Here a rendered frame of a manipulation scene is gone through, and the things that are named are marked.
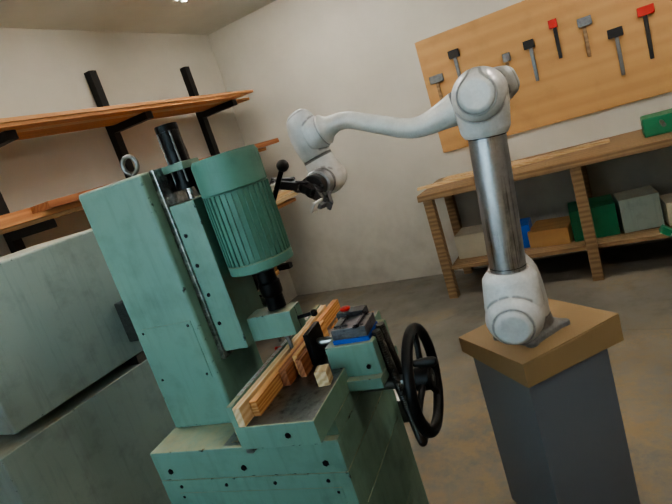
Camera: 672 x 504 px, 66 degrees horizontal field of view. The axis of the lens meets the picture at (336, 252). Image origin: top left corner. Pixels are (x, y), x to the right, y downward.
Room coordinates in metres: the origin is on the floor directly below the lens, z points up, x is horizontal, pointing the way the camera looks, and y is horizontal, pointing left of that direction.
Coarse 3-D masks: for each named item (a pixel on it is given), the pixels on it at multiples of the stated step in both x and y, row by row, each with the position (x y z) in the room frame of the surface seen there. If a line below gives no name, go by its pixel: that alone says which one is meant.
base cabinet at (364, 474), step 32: (384, 416) 1.38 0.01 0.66; (384, 448) 1.32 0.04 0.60; (192, 480) 1.28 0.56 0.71; (224, 480) 1.24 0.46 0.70; (256, 480) 1.20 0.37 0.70; (288, 480) 1.17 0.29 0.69; (320, 480) 1.13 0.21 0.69; (352, 480) 1.11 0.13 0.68; (384, 480) 1.25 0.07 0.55; (416, 480) 1.45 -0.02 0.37
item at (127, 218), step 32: (96, 192) 1.40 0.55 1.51; (128, 192) 1.36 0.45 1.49; (96, 224) 1.41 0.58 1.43; (128, 224) 1.37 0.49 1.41; (160, 224) 1.34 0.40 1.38; (128, 256) 1.39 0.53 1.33; (160, 256) 1.35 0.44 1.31; (128, 288) 1.41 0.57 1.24; (160, 288) 1.37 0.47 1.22; (192, 288) 1.37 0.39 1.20; (160, 320) 1.38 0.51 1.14; (192, 320) 1.34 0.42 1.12; (160, 352) 1.40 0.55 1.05; (192, 352) 1.36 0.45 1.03; (256, 352) 1.52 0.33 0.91; (160, 384) 1.42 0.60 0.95; (192, 384) 1.38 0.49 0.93; (224, 384) 1.35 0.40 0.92; (192, 416) 1.39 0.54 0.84; (224, 416) 1.35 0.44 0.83
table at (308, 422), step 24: (312, 384) 1.21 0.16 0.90; (336, 384) 1.18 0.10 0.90; (360, 384) 1.22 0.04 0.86; (384, 384) 1.20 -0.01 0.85; (288, 408) 1.13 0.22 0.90; (312, 408) 1.09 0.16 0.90; (336, 408) 1.14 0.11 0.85; (240, 432) 1.11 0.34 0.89; (264, 432) 1.09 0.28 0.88; (288, 432) 1.06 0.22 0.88; (312, 432) 1.04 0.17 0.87
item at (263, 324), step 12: (264, 312) 1.37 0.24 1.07; (276, 312) 1.34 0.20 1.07; (288, 312) 1.32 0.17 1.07; (300, 312) 1.37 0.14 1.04; (252, 324) 1.36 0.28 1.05; (264, 324) 1.35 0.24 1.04; (276, 324) 1.34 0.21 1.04; (288, 324) 1.32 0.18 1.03; (300, 324) 1.35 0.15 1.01; (264, 336) 1.36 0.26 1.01; (276, 336) 1.34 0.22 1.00; (288, 336) 1.36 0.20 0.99
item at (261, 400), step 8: (336, 304) 1.68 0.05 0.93; (328, 312) 1.61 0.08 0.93; (336, 312) 1.67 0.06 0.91; (320, 320) 1.55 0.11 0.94; (328, 320) 1.60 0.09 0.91; (296, 344) 1.41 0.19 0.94; (272, 376) 1.24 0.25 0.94; (264, 384) 1.21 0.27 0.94; (272, 384) 1.21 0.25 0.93; (280, 384) 1.25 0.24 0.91; (264, 392) 1.18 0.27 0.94; (272, 392) 1.20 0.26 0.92; (256, 400) 1.14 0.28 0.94; (264, 400) 1.17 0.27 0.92; (272, 400) 1.19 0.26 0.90; (256, 408) 1.14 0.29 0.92; (264, 408) 1.15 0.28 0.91
